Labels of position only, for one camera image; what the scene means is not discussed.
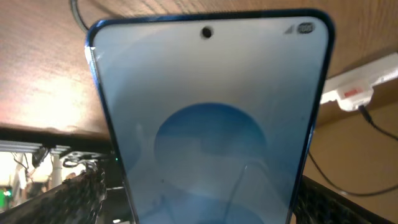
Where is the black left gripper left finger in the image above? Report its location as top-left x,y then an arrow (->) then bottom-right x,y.
1,169 -> 106,224

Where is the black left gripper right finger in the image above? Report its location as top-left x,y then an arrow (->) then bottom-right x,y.
294,176 -> 394,224

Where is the blue Galaxy smartphone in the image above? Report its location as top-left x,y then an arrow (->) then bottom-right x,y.
85,9 -> 335,224

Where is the white power strip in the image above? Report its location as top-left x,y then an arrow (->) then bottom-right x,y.
320,52 -> 397,104

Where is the white USB charger plug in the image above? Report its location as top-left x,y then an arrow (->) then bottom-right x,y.
336,80 -> 374,112

